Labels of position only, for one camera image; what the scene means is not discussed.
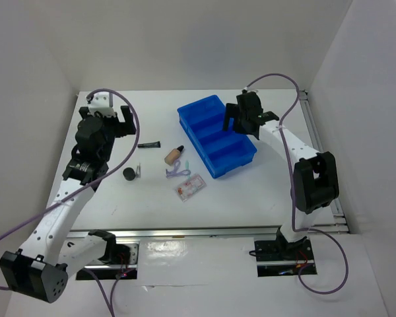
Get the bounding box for black mascara tube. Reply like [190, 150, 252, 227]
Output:
[137, 141, 161, 149]

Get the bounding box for beige foundation bottle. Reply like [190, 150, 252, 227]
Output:
[164, 145, 184, 166]

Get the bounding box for clear packet of samples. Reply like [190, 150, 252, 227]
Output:
[174, 174, 206, 201]

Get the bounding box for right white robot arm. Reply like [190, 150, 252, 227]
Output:
[222, 90, 339, 259]

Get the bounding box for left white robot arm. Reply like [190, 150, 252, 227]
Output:
[0, 88, 140, 303]

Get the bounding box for blue compartment tray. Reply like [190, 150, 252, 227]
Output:
[177, 95, 257, 179]

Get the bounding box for front aluminium rail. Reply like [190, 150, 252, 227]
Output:
[67, 224, 349, 239]

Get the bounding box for aluminium rail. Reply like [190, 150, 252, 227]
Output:
[67, 224, 349, 239]
[298, 89, 350, 234]

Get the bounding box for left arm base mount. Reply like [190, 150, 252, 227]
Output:
[76, 242, 139, 281]

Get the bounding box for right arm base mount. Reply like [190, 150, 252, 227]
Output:
[248, 239, 317, 277]

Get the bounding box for right aluminium rail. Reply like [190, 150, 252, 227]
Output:
[298, 89, 350, 234]

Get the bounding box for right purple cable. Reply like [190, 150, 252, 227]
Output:
[243, 73, 350, 295]

